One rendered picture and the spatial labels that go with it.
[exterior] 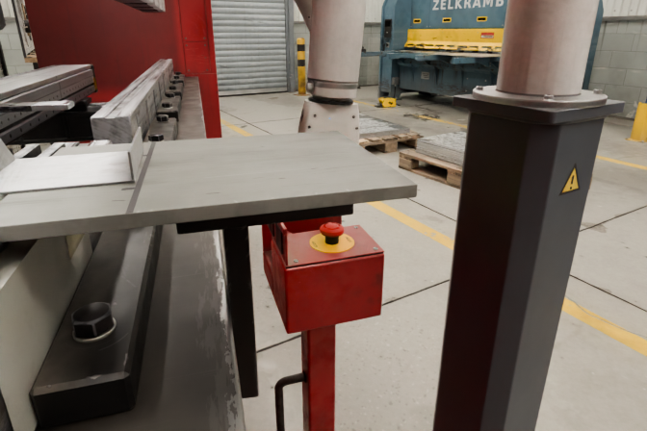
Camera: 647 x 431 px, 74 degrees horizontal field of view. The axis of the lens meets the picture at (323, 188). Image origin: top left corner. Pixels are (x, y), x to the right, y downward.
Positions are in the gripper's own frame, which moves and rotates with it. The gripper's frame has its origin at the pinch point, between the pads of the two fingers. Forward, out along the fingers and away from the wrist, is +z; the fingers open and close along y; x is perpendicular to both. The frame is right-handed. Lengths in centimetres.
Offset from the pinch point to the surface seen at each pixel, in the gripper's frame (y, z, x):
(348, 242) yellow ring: 1.1, 5.8, -11.0
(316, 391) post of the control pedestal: -0.7, 38.1, -7.8
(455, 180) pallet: 170, 64, 192
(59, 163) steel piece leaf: -32.9, -13.5, -31.8
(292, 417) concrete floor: 6, 84, 29
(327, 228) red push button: -2.4, 3.3, -10.5
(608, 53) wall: 526, -44, 396
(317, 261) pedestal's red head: -5.2, 6.5, -14.9
